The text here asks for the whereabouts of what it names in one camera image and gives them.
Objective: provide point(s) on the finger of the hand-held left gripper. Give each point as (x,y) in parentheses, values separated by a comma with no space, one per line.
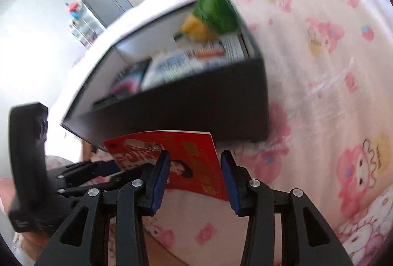
(104,166)
(122,177)

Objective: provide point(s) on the green snack packet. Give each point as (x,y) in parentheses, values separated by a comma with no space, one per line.
(215,11)

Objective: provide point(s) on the comic print paper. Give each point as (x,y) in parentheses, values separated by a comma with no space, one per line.
(184,63)

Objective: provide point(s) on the person's left hand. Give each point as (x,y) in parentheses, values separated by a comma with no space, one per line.
(41,241)

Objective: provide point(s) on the pink cartoon printed blanket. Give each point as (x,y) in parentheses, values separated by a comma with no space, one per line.
(307,69)

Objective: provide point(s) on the yellow snack packet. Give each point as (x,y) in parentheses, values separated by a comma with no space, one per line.
(196,28)

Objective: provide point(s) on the black rainbow booklet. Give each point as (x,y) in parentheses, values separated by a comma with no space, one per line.
(129,82)

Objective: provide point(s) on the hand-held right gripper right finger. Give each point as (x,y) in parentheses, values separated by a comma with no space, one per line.
(230,183)

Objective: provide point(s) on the red booklet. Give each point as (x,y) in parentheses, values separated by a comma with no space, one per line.
(190,155)

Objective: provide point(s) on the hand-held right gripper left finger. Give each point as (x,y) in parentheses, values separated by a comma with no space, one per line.
(159,183)

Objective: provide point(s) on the white cloth with pink outlines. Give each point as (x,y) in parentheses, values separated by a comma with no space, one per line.
(368,232)

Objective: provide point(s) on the white rack with toys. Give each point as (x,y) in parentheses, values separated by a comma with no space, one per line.
(83,29)

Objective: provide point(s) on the black storage box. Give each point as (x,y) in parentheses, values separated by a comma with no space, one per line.
(184,109)

